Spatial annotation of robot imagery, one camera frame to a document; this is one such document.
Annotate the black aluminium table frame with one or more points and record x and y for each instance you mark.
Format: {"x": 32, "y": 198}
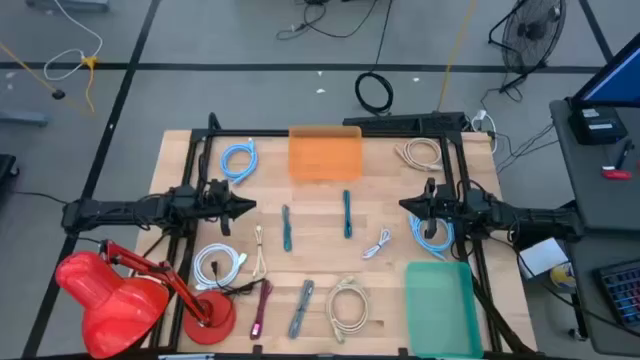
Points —
{"x": 250, "y": 133}

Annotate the black pen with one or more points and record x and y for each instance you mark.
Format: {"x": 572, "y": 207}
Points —
{"x": 624, "y": 152}

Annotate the small black computer box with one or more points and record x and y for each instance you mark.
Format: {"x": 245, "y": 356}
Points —
{"x": 597, "y": 125}

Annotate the yellow and blue round object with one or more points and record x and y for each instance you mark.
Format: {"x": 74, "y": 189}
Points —
{"x": 564, "y": 276}

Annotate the black object with caster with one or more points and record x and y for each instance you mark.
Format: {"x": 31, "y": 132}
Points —
{"x": 6, "y": 170}

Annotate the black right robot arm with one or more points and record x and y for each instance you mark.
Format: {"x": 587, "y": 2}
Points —
{"x": 530, "y": 217}

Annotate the black power strip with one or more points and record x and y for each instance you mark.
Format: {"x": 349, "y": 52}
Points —
{"x": 400, "y": 122}

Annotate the black round floor puck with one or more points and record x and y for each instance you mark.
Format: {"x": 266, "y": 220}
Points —
{"x": 58, "y": 94}

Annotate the red small object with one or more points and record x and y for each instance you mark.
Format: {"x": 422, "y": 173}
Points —
{"x": 617, "y": 174}

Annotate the grey floor bar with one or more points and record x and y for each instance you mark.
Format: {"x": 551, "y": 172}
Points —
{"x": 20, "y": 118}

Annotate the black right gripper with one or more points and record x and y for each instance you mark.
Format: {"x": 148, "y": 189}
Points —
{"x": 442, "y": 205}

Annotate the green plastic bin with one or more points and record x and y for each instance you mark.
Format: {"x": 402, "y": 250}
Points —
{"x": 440, "y": 320}

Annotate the grey stand foot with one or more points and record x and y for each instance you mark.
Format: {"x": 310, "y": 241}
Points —
{"x": 70, "y": 4}

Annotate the computer monitor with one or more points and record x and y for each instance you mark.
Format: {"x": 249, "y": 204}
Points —
{"x": 615, "y": 80}

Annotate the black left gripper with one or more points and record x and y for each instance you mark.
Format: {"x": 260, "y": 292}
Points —
{"x": 215, "y": 202}

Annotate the black floor fan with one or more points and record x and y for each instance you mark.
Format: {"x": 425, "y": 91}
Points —
{"x": 532, "y": 30}

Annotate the white paper sheet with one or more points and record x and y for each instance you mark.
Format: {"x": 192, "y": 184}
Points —
{"x": 542, "y": 256}

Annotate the backlit black keyboard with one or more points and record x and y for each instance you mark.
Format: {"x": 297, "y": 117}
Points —
{"x": 622, "y": 292}

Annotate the grey desk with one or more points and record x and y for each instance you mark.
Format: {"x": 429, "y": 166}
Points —
{"x": 600, "y": 200}

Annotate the red desk lamp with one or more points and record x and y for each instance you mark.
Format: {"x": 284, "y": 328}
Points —
{"x": 115, "y": 310}

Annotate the orange plastic bin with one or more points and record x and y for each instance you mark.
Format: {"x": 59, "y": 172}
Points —
{"x": 325, "y": 155}

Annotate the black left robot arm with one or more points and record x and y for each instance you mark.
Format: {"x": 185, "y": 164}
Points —
{"x": 115, "y": 210}

